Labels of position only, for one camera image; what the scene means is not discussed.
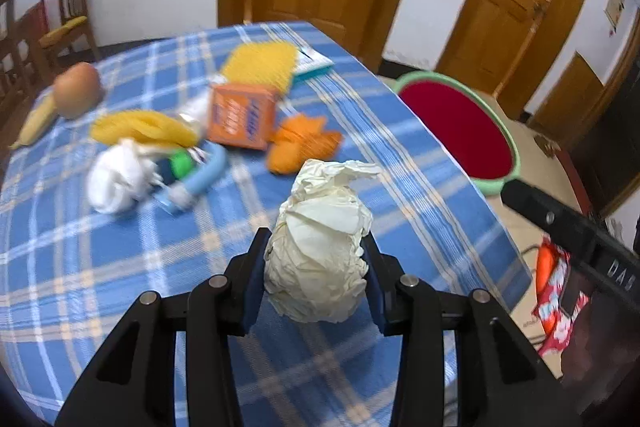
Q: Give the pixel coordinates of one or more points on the orange cardboard box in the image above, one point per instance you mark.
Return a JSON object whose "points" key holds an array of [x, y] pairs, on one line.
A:
{"points": [[242, 117]]}

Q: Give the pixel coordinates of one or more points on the blue plaid tablecloth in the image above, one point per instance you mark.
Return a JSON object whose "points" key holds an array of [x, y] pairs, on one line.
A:
{"points": [[425, 207]]}

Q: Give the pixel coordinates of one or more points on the yellow seat cushion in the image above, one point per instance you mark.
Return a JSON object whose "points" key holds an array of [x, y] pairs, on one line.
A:
{"points": [[62, 31]]}

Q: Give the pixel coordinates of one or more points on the large wooden slatted chair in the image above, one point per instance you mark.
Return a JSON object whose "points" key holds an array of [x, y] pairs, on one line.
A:
{"points": [[9, 37]]}

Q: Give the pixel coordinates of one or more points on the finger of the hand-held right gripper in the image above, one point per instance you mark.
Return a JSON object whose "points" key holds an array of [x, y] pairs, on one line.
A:
{"points": [[545, 214]]}

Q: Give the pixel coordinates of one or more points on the crumpled white tissue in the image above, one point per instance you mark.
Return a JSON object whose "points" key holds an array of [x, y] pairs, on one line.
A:
{"points": [[117, 179]]}

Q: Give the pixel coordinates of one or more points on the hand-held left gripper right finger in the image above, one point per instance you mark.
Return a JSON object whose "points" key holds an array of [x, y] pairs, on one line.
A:
{"points": [[376, 302]]}

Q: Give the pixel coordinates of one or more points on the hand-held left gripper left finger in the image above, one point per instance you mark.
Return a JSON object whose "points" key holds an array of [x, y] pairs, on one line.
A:
{"points": [[251, 302]]}

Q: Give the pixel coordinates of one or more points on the teal and white box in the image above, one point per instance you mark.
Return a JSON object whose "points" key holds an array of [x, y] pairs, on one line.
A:
{"points": [[312, 63]]}

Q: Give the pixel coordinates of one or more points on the wooden chair with red item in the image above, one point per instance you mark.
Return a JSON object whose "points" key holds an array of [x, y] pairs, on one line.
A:
{"points": [[32, 37]]}

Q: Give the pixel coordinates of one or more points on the white crumpled wrapper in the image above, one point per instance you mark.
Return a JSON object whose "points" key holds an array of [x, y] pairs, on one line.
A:
{"points": [[196, 109]]}

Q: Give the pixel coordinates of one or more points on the yellow ridged plastic sheet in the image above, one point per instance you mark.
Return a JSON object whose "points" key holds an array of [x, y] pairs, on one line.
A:
{"points": [[260, 62]]}

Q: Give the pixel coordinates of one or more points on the wooden cabinet door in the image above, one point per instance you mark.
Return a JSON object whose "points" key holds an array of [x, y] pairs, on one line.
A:
{"points": [[570, 94]]}

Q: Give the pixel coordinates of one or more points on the watermelon shaped stool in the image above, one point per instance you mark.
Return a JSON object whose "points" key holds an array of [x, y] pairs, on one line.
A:
{"points": [[460, 127]]}

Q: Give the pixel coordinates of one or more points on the cream paper ball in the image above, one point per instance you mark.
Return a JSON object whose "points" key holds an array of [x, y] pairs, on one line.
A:
{"points": [[320, 247]]}

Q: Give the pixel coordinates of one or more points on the paper wall notice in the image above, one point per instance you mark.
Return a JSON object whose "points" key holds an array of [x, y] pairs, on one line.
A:
{"points": [[615, 4]]}

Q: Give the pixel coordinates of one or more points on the green striped toy figure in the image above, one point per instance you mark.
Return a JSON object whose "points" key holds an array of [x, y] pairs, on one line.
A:
{"points": [[181, 164]]}

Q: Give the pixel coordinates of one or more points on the red floral bag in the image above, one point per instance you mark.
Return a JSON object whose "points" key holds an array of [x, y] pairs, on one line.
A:
{"points": [[550, 307]]}

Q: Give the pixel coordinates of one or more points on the apple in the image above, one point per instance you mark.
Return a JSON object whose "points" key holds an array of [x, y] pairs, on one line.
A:
{"points": [[77, 89]]}

